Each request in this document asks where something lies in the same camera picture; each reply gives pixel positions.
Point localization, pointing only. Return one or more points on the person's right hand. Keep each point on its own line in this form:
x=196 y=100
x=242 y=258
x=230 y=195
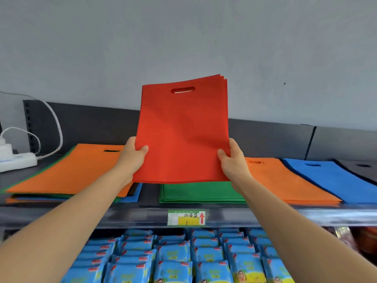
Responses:
x=235 y=167

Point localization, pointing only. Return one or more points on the person's left hand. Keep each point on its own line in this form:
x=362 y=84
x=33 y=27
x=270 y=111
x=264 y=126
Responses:
x=129 y=159

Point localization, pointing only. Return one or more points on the person's right thumb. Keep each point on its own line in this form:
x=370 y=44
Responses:
x=223 y=158

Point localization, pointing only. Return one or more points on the person's left thumb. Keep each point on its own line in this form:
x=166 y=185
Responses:
x=141 y=153

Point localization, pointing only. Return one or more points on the stack of red fabric bags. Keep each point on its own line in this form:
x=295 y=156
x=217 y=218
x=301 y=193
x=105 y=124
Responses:
x=182 y=132

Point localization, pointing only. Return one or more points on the person's left forearm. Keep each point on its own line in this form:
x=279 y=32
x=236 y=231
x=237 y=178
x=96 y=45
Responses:
x=67 y=229

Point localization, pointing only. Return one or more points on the person's right forearm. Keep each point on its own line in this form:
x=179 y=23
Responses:
x=294 y=232

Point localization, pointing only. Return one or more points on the stack of green fabric bags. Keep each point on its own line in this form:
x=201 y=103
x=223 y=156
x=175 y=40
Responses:
x=200 y=193

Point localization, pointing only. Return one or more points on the blue fabric bag under orange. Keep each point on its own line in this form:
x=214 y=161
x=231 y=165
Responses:
x=133 y=196

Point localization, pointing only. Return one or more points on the grey metal shelf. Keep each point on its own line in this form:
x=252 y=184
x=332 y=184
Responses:
x=94 y=123

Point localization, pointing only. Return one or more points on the stack of orange fabric bags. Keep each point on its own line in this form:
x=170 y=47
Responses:
x=73 y=170
x=282 y=182

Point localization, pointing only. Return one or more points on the green and yellow price label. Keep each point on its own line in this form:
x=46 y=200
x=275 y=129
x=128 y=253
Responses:
x=186 y=218

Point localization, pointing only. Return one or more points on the rows of blue wipe packets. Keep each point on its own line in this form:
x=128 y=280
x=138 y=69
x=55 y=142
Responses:
x=176 y=256

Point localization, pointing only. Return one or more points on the stack of blue fabric bags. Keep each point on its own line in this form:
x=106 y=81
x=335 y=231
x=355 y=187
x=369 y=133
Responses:
x=332 y=179

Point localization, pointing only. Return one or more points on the green fabric bag under orange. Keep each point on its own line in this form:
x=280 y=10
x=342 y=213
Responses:
x=29 y=177

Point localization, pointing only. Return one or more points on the white power strip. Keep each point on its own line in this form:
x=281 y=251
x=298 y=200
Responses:
x=17 y=162

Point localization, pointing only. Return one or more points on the white plug adapter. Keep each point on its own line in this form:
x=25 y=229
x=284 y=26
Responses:
x=5 y=150

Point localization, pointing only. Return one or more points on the stack of dark grey fabric bags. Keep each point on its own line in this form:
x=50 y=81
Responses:
x=360 y=169

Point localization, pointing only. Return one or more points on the green patterned packet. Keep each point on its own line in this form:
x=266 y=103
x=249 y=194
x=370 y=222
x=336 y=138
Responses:
x=347 y=237

